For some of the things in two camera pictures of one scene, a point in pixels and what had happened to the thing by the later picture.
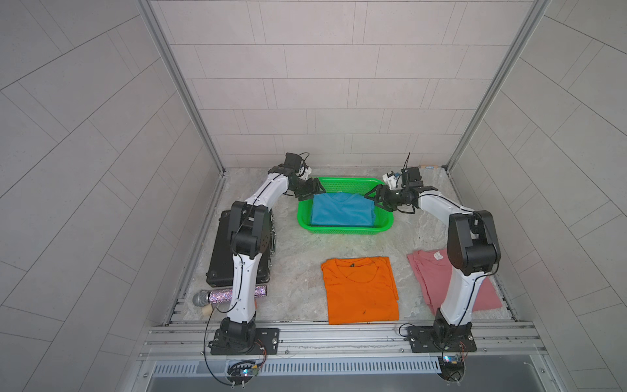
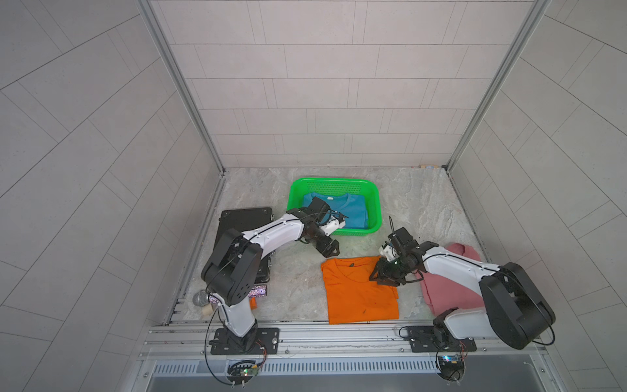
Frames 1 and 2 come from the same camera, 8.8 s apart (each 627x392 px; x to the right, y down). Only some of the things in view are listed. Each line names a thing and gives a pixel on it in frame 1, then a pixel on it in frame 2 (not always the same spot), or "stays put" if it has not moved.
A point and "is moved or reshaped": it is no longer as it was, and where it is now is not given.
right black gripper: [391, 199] → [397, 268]
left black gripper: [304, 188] → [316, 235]
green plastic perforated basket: [344, 207] is moved or reshaped
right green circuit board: [451, 367] stays put
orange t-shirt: [361, 290] stays put
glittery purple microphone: [202, 297] stays put
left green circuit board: [241, 372] stays put
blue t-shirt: [343, 209] is moved or reshaped
